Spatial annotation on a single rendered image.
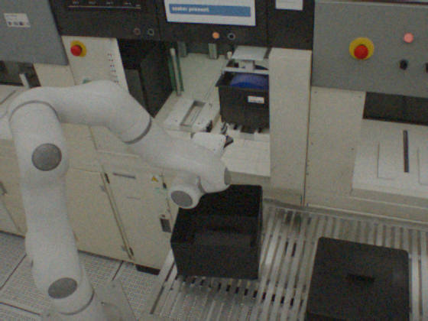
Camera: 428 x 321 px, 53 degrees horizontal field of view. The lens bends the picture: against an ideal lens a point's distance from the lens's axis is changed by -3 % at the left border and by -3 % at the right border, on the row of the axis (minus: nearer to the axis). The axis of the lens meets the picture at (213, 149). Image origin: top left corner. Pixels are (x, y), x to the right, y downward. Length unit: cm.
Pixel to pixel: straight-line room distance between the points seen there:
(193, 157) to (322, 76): 51
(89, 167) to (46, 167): 115
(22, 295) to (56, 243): 161
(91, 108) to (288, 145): 76
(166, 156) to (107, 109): 21
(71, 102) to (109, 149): 97
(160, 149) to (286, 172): 64
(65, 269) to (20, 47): 96
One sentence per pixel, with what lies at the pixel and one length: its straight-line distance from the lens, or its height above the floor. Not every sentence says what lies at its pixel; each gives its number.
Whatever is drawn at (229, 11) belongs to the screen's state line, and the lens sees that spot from 136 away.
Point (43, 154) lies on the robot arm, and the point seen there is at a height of 152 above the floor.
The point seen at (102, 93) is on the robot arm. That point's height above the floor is 155.
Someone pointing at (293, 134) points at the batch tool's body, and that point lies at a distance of 147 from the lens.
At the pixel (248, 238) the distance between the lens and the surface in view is 161.
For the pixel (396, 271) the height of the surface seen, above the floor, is 86.
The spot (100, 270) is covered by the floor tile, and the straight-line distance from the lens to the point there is 262.
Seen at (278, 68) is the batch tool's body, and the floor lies 136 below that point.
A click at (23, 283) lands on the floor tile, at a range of 275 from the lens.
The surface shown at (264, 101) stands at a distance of 172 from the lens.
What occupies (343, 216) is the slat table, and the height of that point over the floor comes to 76.
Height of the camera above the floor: 202
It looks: 39 degrees down
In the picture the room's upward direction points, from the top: 6 degrees counter-clockwise
